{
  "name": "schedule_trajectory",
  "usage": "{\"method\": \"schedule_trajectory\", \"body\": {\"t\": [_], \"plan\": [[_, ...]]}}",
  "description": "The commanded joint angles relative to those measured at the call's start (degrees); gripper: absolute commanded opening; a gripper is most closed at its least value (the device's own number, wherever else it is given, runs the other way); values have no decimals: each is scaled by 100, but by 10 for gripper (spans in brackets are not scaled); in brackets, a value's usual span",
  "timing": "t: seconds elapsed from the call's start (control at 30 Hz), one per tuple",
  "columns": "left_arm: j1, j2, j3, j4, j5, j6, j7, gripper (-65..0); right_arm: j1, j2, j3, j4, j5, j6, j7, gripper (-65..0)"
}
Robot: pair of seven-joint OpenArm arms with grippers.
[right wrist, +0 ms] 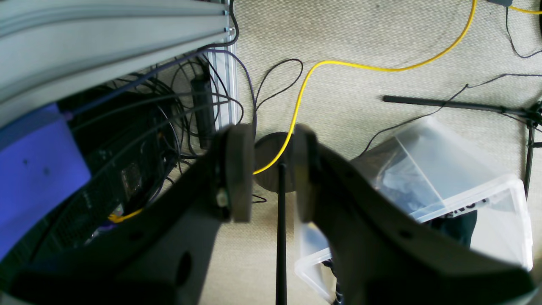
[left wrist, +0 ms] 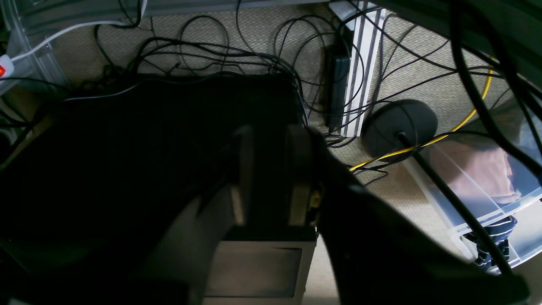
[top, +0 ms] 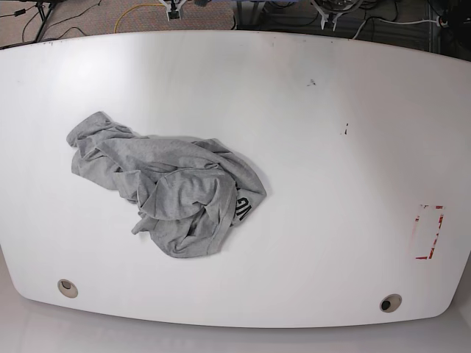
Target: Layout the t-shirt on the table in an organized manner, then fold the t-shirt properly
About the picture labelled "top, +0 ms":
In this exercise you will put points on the grey t-shirt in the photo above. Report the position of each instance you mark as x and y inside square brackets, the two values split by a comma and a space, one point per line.
[188, 193]

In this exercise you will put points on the red tape rectangle marking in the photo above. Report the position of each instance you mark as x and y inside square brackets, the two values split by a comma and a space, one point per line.
[426, 229]

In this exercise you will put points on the black tripod stand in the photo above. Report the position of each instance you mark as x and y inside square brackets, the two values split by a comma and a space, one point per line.
[44, 10]

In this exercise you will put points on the right table cable grommet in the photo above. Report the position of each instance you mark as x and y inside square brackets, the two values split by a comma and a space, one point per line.
[391, 303]

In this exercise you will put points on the table cable grommet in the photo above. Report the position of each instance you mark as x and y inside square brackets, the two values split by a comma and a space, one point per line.
[67, 288]
[391, 303]

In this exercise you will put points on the left table cable grommet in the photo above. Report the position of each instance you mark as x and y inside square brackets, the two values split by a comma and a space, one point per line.
[67, 288]

